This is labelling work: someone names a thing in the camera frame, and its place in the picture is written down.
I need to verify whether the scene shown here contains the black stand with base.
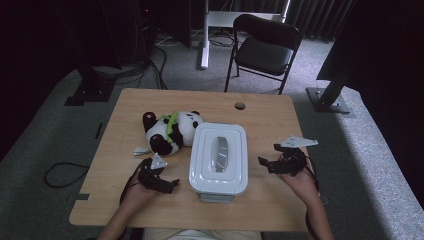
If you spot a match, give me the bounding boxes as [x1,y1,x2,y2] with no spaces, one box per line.
[305,66,356,115]
[63,0,118,107]

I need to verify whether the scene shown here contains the clear plastic storage box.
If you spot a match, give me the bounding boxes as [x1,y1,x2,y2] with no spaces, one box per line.
[198,191,235,204]

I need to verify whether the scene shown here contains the left hand-held gripper cable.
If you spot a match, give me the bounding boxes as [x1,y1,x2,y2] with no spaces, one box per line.
[118,157,150,206]

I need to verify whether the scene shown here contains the panda plush toy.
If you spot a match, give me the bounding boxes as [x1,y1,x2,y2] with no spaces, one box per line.
[132,110,205,157]

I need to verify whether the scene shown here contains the right hand-held gripper cable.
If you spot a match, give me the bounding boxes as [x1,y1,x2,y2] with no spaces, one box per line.
[302,155,322,240]

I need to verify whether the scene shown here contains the black looped floor cable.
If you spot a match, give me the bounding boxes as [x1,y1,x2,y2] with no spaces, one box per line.
[43,161,91,189]

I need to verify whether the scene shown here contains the white desk frame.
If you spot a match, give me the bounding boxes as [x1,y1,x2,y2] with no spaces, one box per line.
[199,0,291,70]

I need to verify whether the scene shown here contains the dark pleated curtain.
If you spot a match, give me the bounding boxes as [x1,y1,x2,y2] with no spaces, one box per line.
[285,0,355,43]

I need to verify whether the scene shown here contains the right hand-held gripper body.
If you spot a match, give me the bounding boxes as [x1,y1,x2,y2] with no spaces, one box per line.
[273,134,319,177]

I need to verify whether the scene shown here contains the person's left hand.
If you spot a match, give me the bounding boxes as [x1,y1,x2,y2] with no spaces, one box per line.
[121,181,160,210]

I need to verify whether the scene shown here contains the hand-held gripper cable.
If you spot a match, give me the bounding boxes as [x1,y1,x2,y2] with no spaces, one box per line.
[118,157,150,206]
[302,155,322,240]

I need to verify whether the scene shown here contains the black folding chair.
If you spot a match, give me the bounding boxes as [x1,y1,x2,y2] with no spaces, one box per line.
[223,13,304,96]

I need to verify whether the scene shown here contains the bundle of black floor cables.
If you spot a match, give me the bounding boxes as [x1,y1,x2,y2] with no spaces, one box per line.
[93,31,169,91]

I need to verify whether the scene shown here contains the white storage box lid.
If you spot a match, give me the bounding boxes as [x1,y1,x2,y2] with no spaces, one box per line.
[187,121,250,197]

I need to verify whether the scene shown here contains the person's right hand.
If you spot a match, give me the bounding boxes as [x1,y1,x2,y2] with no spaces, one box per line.
[277,167,320,203]

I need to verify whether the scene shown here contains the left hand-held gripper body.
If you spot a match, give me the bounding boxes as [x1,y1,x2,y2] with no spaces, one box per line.
[137,152,169,193]

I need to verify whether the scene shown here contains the person's beige trousers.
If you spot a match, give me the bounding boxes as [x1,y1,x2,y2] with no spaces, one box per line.
[141,227,265,240]

